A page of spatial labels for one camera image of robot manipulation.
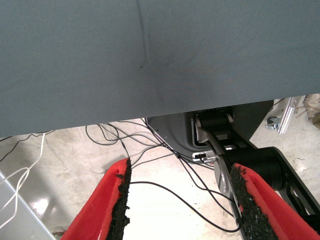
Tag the black jointed frame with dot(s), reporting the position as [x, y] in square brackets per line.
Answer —
[262, 162]

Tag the grey caster wheel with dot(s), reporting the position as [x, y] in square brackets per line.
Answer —
[272, 122]

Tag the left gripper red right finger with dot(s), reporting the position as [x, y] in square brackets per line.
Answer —
[262, 212]

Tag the aluminium profile bar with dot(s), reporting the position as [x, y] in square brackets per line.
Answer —
[287, 117]

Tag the grey metal panel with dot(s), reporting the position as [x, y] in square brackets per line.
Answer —
[15, 225]

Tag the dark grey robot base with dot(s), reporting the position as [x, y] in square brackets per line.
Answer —
[170, 132]

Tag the dark grey table cloth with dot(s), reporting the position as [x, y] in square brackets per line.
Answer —
[125, 62]

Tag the beige crumpled scrap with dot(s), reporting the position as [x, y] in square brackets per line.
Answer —
[312, 107]

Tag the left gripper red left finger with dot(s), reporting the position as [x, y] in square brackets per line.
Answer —
[100, 212]

